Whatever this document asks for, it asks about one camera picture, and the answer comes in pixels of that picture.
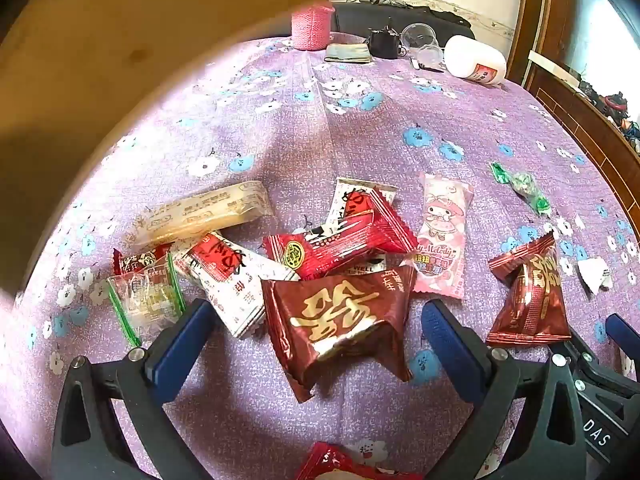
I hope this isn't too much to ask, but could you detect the red and white snack packet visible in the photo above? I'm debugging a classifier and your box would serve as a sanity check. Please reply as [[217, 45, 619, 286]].
[[295, 442, 426, 480]]

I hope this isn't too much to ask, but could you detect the pink cartoon snack packet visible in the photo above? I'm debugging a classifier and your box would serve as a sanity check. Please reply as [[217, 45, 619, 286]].
[[412, 172, 475, 301]]

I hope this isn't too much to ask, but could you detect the clear plastic cup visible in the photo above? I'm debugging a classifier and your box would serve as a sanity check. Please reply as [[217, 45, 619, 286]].
[[400, 22, 440, 51]]

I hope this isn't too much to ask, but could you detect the red packet with round logo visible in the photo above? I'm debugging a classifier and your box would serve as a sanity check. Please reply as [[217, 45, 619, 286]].
[[263, 212, 376, 281]]

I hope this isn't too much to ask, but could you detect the white plastic bottle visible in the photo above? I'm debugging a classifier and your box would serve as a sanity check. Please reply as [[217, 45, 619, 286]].
[[444, 35, 508, 86]]

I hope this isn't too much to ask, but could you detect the green candy wrapper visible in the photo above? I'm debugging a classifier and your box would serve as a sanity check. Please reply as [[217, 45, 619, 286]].
[[490, 161, 551, 217]]

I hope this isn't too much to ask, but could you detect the white paper scrap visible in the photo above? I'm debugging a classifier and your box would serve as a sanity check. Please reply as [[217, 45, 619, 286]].
[[577, 256, 613, 295]]

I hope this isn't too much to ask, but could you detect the red striped snack packet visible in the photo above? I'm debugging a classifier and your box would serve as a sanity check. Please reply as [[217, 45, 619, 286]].
[[345, 186, 420, 256]]

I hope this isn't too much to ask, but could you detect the dark red gold-print packet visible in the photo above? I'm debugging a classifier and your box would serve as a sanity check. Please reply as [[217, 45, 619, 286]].
[[261, 265, 417, 403]]

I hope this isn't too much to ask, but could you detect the black sofa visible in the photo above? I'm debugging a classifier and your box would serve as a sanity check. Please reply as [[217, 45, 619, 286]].
[[332, 1, 476, 41]]

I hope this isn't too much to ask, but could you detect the cardboard box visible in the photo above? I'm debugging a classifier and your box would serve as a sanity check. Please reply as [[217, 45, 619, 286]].
[[0, 0, 342, 306]]

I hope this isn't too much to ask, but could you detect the dark red crinkled snack packet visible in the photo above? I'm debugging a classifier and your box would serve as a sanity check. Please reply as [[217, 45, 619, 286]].
[[487, 232, 572, 348]]

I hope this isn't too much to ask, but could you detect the white packet with black print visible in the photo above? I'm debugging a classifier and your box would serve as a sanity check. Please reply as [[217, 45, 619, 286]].
[[345, 252, 401, 281]]

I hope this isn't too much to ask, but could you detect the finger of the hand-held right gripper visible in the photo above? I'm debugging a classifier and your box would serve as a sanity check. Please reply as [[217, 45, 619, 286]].
[[564, 332, 628, 407], [606, 312, 640, 377]]

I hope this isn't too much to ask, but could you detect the wooden cabinet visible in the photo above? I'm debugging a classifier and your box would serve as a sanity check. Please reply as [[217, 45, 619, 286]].
[[507, 0, 640, 221]]

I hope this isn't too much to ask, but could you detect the white snack packet red label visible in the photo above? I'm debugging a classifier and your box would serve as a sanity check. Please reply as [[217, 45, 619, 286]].
[[325, 176, 398, 233], [176, 231, 301, 339]]

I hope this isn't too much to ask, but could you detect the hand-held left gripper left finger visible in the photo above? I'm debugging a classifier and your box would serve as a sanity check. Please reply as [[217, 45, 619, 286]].
[[50, 297, 218, 480]]

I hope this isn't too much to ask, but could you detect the purple floral tablecloth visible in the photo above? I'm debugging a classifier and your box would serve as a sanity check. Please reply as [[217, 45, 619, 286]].
[[0, 35, 640, 480]]

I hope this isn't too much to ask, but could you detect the clear packet with green edges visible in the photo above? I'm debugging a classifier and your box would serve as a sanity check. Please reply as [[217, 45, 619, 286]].
[[106, 255, 187, 348]]

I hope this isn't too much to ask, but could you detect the black pouch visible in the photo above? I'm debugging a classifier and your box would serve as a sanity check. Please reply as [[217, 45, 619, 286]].
[[368, 24, 407, 59]]

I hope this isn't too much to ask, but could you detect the clear plastic container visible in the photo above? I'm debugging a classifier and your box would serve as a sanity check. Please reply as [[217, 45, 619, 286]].
[[412, 44, 446, 68]]

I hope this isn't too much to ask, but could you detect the small red snack packet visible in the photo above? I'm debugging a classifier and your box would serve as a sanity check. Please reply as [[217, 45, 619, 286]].
[[112, 242, 173, 276]]

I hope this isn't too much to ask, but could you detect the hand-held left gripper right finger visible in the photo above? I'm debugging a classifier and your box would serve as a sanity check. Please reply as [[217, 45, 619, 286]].
[[420, 299, 589, 480]]

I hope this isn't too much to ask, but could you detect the bottle in pink knitted sleeve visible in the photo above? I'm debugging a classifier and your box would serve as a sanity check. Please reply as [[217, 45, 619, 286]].
[[291, 2, 335, 52]]

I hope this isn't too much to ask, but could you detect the beige biscuit packet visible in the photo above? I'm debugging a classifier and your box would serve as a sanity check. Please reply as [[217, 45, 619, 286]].
[[131, 180, 275, 251]]

